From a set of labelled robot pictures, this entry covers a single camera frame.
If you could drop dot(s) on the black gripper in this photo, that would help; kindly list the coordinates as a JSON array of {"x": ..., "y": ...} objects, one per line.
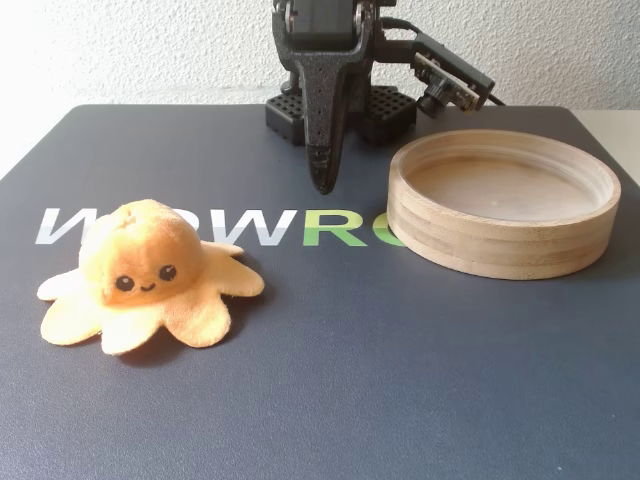
[{"x": 324, "y": 75}]

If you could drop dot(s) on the orange octopus plush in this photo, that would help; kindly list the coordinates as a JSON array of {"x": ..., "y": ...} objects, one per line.
[{"x": 145, "y": 250}]

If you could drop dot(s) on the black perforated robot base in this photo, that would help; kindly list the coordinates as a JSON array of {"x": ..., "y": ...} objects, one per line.
[{"x": 391, "y": 111}]

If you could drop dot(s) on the round wooden box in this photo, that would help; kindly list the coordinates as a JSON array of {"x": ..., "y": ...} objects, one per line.
[{"x": 500, "y": 250}]

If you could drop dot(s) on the dark mat with logo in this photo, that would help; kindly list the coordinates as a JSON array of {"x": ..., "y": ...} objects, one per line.
[{"x": 350, "y": 375}]

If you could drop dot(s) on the black camera module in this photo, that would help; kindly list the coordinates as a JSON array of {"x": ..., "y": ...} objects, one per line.
[{"x": 450, "y": 75}]

